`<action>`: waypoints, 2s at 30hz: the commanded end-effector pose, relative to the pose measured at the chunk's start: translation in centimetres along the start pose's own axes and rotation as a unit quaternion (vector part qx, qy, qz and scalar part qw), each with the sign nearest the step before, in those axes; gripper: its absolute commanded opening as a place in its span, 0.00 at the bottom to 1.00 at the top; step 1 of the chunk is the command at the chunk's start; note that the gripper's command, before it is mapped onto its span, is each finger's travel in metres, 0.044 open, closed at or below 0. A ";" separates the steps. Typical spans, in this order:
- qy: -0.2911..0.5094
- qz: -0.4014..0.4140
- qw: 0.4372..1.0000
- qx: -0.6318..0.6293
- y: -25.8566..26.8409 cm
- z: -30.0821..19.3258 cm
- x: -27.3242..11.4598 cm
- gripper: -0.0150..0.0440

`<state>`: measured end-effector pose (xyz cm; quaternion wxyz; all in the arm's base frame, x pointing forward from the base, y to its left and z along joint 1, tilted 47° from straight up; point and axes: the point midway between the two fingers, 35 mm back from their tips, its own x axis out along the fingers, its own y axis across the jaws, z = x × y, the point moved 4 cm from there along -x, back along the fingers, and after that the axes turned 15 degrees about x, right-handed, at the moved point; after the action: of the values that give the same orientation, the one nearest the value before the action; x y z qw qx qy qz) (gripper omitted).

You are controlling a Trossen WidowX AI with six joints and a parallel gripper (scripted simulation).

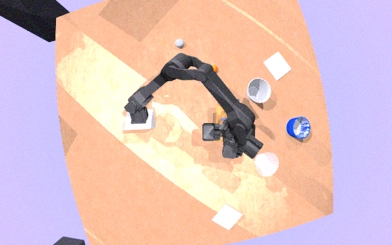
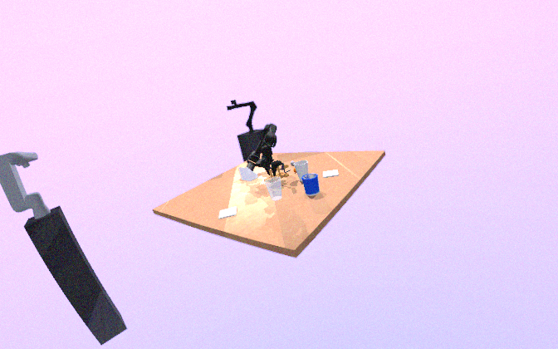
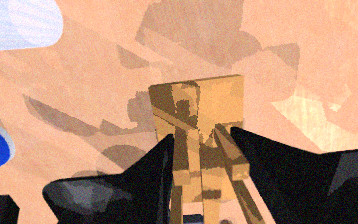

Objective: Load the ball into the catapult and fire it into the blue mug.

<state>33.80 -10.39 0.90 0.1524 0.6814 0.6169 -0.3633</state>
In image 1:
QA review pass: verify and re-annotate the white flat square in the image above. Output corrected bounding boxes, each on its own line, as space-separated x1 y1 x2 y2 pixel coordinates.
212 204 243 230
263 52 291 81

